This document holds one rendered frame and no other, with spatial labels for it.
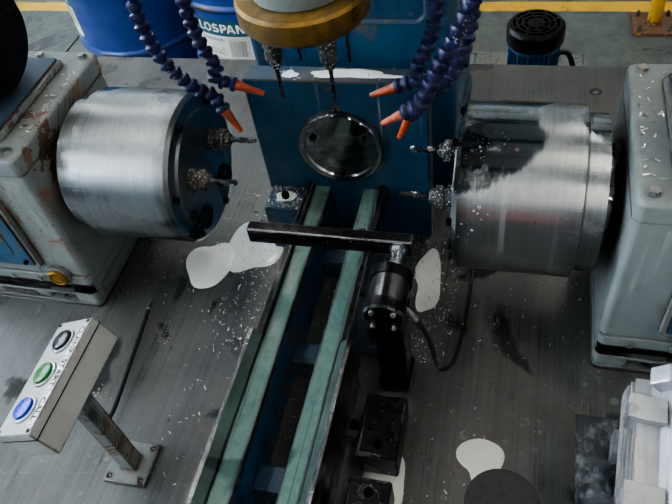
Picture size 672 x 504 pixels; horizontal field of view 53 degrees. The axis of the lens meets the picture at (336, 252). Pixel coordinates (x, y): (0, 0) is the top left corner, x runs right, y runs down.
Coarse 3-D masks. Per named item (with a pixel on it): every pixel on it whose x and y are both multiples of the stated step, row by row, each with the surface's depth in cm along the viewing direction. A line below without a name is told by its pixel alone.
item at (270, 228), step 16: (256, 224) 103; (272, 224) 103; (288, 224) 102; (256, 240) 104; (272, 240) 104; (288, 240) 103; (304, 240) 102; (320, 240) 101; (336, 240) 100; (352, 240) 99; (368, 240) 99; (384, 240) 98; (400, 240) 98
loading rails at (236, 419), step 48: (384, 192) 119; (288, 288) 109; (336, 288) 108; (288, 336) 106; (336, 336) 102; (240, 384) 97; (288, 384) 108; (336, 384) 94; (240, 432) 93; (336, 432) 95; (240, 480) 91; (288, 480) 88; (336, 480) 98
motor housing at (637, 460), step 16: (640, 384) 76; (624, 400) 78; (624, 432) 75; (640, 432) 71; (656, 432) 71; (624, 448) 73; (640, 448) 70; (656, 448) 70; (624, 464) 72; (640, 464) 69; (656, 464) 69; (640, 480) 68; (656, 480) 68
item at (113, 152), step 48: (96, 96) 108; (144, 96) 106; (192, 96) 106; (96, 144) 103; (144, 144) 101; (192, 144) 107; (96, 192) 105; (144, 192) 102; (192, 192) 108; (192, 240) 112
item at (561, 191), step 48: (480, 144) 90; (528, 144) 88; (576, 144) 87; (432, 192) 97; (480, 192) 89; (528, 192) 88; (576, 192) 86; (480, 240) 92; (528, 240) 90; (576, 240) 88
